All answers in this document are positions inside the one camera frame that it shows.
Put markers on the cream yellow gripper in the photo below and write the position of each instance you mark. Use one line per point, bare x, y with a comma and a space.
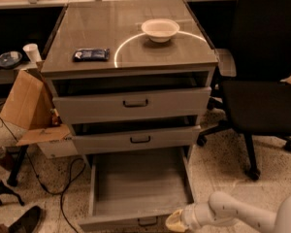
188, 217

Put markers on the grey bottom drawer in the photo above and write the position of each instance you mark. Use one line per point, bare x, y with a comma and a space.
136, 188

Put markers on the grey drawer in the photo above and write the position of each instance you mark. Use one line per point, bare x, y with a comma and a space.
132, 105
136, 188
137, 140

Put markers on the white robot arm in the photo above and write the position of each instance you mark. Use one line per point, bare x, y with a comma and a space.
222, 210

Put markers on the grey middle drawer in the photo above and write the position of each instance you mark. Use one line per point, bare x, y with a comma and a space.
137, 140

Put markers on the grey top drawer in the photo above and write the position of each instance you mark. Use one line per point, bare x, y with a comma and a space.
132, 105

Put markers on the grey three-drawer cabinet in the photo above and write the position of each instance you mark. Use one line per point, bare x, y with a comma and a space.
135, 64

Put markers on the white box under cardboard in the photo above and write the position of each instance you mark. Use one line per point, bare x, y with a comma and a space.
58, 148

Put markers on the black shoe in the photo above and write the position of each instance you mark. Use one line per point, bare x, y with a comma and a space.
28, 222

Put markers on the black office chair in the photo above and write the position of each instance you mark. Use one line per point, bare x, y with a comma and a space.
255, 75

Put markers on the black table leg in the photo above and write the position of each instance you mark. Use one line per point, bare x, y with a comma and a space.
18, 154

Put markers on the brown cup on floor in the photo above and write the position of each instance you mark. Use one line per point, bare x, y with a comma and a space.
6, 160

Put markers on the brown cardboard box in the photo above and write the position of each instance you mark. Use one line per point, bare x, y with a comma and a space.
29, 107

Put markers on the blue snack packet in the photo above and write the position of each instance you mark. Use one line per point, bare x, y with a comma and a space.
84, 55

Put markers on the white paper bowl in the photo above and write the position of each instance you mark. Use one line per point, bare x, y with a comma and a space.
160, 30

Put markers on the white paper cup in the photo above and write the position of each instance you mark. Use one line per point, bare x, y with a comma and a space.
32, 52

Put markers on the dark blue plate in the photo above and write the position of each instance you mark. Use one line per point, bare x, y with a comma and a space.
9, 60

